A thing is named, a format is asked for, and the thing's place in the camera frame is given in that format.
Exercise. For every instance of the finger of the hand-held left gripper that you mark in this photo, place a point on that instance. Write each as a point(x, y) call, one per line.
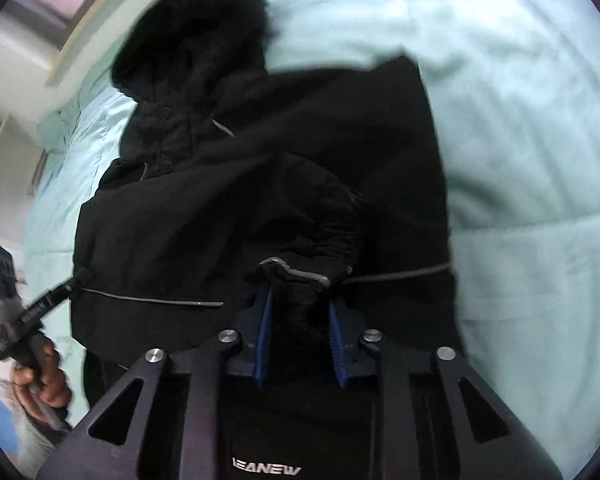
point(50, 300)

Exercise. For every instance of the person's left forearm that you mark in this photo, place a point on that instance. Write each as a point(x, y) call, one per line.
point(30, 440)

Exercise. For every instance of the black hooded jacket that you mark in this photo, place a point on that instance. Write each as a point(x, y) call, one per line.
point(280, 150)

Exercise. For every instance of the person's left hand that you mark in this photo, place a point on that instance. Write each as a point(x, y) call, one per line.
point(50, 382)

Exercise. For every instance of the light green quilt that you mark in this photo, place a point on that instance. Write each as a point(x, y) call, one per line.
point(520, 125)

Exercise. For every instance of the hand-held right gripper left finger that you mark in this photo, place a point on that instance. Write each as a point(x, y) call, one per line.
point(262, 332)

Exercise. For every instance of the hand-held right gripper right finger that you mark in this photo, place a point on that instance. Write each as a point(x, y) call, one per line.
point(336, 347)

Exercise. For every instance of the wooden window sill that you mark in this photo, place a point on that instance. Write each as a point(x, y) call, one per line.
point(82, 42)

